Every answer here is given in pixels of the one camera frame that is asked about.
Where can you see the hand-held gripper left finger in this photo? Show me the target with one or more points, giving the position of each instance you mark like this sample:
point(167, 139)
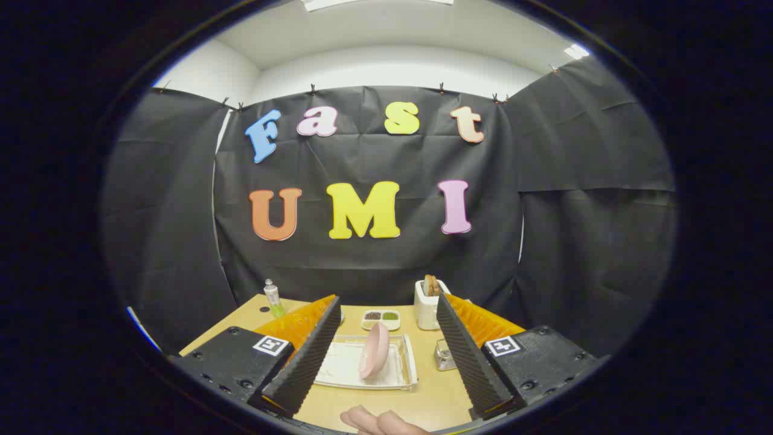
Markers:
point(308, 368)

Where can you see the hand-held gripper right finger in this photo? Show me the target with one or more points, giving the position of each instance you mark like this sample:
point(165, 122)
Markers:
point(474, 368)

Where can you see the pink plate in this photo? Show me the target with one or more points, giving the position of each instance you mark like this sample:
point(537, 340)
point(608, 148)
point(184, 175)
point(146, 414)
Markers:
point(374, 350)

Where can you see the white divided seed dish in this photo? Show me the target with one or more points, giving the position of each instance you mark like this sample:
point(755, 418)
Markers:
point(381, 320)

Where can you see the cream toaster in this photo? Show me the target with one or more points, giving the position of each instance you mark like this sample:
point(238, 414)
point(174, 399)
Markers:
point(426, 311)

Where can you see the green drink bottle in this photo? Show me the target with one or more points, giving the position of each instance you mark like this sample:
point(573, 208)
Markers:
point(274, 299)

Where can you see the brown bread slice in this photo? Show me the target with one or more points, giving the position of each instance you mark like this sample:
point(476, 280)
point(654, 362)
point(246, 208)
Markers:
point(430, 285)

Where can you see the ceiling light panel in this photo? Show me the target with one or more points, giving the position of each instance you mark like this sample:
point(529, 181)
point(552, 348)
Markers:
point(577, 51)

